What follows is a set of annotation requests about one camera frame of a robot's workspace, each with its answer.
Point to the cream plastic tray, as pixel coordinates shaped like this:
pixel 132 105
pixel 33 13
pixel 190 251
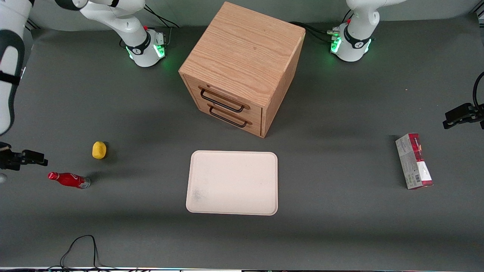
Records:
pixel 232 183

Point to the yellow lemon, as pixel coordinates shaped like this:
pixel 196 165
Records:
pixel 99 150

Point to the wooden drawer front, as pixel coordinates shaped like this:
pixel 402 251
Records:
pixel 253 126
pixel 249 109

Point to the red coke bottle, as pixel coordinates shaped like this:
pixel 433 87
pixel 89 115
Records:
pixel 70 180

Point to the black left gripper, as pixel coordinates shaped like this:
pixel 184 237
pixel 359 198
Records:
pixel 470 113

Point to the red and grey carton box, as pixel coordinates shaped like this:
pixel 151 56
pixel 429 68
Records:
pixel 414 162

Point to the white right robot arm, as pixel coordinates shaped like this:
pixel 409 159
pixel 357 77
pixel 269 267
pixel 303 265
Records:
pixel 132 34

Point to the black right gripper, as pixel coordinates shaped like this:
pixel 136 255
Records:
pixel 11 159

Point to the oak wooden drawer cabinet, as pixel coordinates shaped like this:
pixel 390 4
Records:
pixel 245 49

